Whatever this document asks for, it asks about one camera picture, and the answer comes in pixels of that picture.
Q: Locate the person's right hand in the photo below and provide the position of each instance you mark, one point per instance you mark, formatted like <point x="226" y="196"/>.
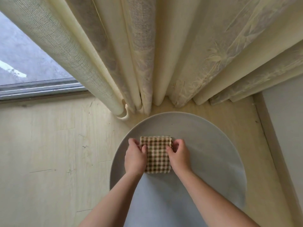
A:
<point x="180" y="158"/>

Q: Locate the person's left hand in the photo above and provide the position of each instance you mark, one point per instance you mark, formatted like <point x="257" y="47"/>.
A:
<point x="135" y="160"/>

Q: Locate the brown checked cloth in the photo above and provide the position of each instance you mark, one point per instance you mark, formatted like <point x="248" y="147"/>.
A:
<point x="157" y="156"/>

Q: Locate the person's left forearm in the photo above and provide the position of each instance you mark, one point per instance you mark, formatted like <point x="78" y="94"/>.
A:
<point x="111" y="203"/>

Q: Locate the person's right forearm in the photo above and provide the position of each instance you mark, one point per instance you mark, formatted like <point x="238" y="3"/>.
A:
<point x="215" y="203"/>

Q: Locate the white round table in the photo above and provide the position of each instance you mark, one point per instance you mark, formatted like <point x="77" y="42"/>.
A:
<point x="213" y="158"/>

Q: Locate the white bundled curtain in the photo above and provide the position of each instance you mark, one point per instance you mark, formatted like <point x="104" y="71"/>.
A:
<point x="165" y="44"/>

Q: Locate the white sliding door frame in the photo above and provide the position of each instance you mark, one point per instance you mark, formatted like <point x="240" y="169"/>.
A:
<point x="38" y="89"/>

